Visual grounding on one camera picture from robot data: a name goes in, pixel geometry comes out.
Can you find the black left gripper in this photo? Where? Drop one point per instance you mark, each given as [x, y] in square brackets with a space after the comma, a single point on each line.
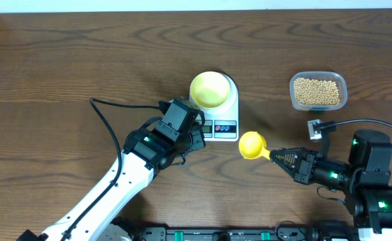
[198, 142]

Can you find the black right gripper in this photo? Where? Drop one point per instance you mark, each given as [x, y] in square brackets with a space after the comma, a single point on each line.
[301, 170]

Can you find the yellow measuring scoop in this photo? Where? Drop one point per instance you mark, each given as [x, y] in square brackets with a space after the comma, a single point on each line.
[253, 146]

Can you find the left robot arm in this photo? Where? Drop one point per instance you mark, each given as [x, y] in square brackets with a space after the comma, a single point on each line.
[127, 177]

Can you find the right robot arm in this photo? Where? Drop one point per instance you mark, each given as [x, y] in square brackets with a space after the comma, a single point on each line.
[363, 179]

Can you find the white digital kitchen scale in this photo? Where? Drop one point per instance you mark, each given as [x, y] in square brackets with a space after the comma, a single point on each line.
[222, 123]

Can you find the yellow plastic bowl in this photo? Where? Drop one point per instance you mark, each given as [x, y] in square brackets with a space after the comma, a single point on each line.
[210, 89]

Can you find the green tape label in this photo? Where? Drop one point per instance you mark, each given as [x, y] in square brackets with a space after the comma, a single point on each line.
[317, 111]

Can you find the clear plastic container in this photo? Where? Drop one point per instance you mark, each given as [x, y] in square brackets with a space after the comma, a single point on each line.
[320, 75]

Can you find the pile of soybeans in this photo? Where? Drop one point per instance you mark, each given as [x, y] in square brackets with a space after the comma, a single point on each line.
[316, 92]

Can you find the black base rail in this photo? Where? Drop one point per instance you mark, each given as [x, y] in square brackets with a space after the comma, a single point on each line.
[286, 230]

